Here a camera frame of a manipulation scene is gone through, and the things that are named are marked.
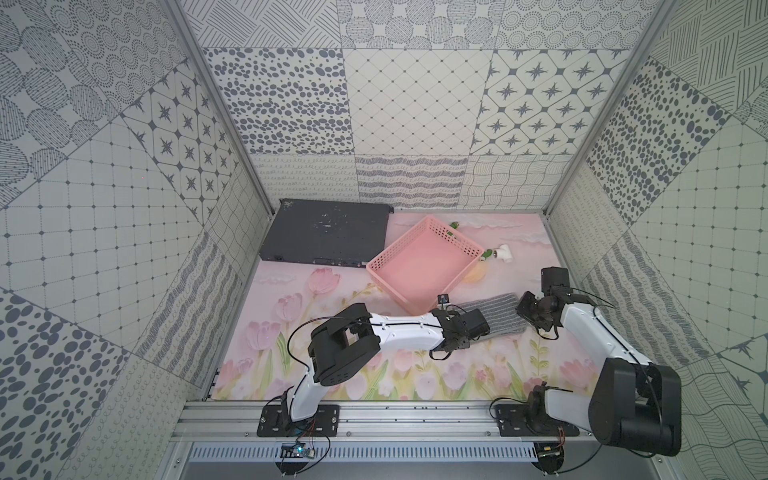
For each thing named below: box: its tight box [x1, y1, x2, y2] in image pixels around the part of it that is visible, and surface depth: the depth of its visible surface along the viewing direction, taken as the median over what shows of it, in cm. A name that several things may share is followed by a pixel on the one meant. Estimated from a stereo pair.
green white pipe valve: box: [480, 244, 514, 263], surface depth 108 cm
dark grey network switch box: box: [259, 198, 395, 268], surface depth 113 cm
